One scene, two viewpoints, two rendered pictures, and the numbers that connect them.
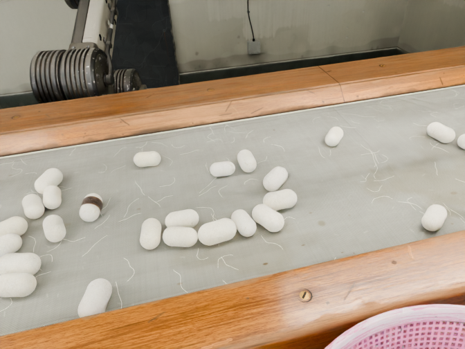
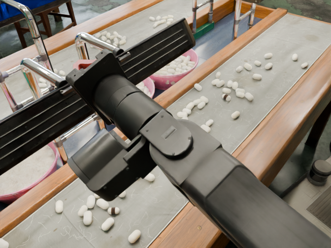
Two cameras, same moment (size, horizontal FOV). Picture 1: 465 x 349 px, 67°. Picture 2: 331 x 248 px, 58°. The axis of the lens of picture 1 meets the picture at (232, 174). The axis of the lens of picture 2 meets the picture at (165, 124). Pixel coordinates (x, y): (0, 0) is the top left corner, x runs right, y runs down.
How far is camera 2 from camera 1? 110 cm
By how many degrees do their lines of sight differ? 93
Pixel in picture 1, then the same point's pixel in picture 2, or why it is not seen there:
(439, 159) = not seen: hidden behind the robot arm
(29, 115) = (300, 104)
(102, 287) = (197, 86)
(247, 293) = (171, 95)
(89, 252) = (213, 93)
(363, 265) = not seen: hidden behind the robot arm
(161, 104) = (264, 132)
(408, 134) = (161, 176)
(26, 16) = not seen: outside the picture
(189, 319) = (177, 88)
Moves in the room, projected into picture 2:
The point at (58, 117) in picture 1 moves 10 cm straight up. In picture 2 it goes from (288, 108) to (295, 84)
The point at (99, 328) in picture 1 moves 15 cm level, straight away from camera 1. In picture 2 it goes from (188, 81) to (227, 86)
